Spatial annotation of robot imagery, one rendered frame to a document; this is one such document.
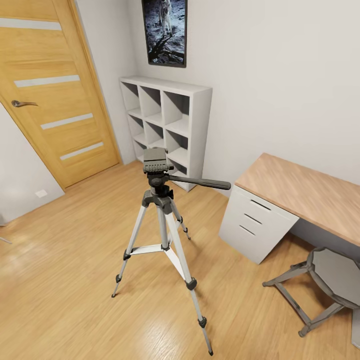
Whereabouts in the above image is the camera tripod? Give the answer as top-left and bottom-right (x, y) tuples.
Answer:
(112, 146), (231, 356)

